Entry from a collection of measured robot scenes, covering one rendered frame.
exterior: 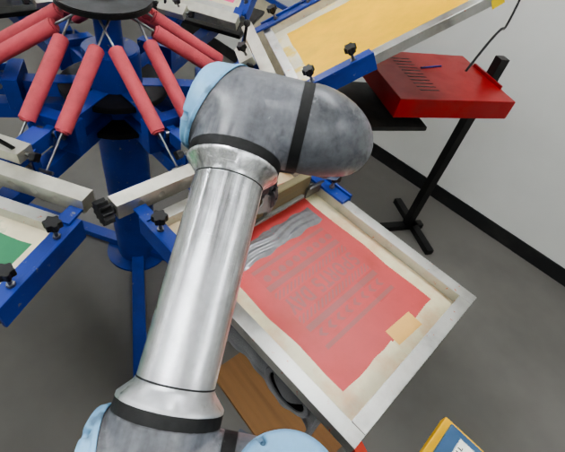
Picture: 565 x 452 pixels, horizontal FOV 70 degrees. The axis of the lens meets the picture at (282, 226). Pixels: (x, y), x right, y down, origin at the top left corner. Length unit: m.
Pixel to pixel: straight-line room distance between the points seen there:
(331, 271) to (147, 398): 0.83
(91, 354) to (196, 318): 1.69
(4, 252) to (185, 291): 0.86
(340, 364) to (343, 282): 0.25
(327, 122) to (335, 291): 0.72
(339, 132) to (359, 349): 0.69
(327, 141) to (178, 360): 0.29
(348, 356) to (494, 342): 1.67
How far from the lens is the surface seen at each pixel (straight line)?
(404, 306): 1.19
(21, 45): 1.66
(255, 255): 1.16
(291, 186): 1.24
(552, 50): 2.78
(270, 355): 0.96
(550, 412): 2.61
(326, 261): 1.20
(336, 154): 0.50
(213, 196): 0.45
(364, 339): 1.09
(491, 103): 2.11
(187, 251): 0.44
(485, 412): 2.38
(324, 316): 1.09
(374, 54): 1.57
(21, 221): 1.30
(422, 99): 1.87
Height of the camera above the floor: 1.85
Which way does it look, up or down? 46 degrees down
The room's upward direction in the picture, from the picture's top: 14 degrees clockwise
